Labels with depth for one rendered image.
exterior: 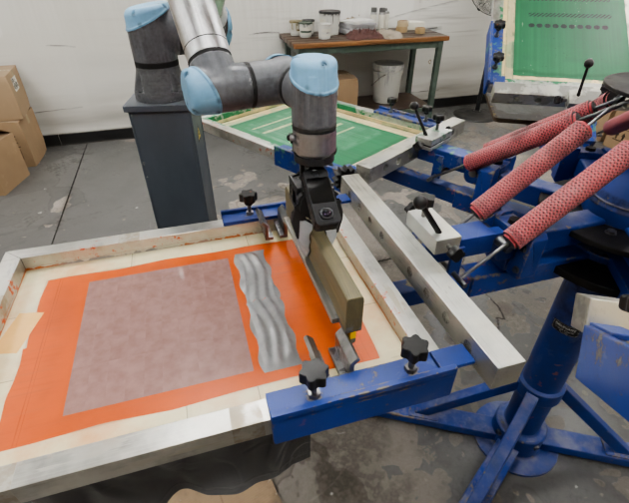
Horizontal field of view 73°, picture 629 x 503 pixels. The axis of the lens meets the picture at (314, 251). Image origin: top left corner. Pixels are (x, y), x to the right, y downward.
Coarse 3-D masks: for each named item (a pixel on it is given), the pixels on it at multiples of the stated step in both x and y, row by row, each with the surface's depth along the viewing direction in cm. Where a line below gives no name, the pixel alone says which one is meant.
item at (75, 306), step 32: (192, 256) 100; (224, 256) 100; (288, 256) 100; (64, 288) 90; (96, 288) 90; (128, 288) 90; (160, 288) 90; (192, 288) 90; (224, 288) 90; (288, 288) 90; (64, 320) 83; (96, 320) 82; (128, 320) 82; (160, 320) 82
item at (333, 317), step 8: (288, 224) 96; (296, 240) 90; (304, 256) 85; (312, 264) 83; (312, 272) 81; (312, 280) 80; (320, 288) 77; (320, 296) 76; (328, 304) 74; (328, 312) 72; (336, 320) 72
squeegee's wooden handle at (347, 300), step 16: (288, 192) 95; (288, 208) 97; (320, 240) 79; (320, 256) 76; (336, 256) 74; (320, 272) 78; (336, 272) 71; (336, 288) 69; (352, 288) 67; (336, 304) 71; (352, 304) 66; (352, 320) 68
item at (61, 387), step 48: (96, 336) 79; (144, 336) 79; (192, 336) 79; (240, 336) 79; (48, 384) 70; (96, 384) 70; (144, 384) 70; (192, 384) 70; (240, 384) 70; (0, 432) 64; (48, 432) 64
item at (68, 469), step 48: (96, 240) 99; (144, 240) 100; (192, 240) 103; (0, 288) 85; (384, 288) 85; (144, 432) 60; (192, 432) 60; (240, 432) 61; (0, 480) 54; (48, 480) 55; (96, 480) 58
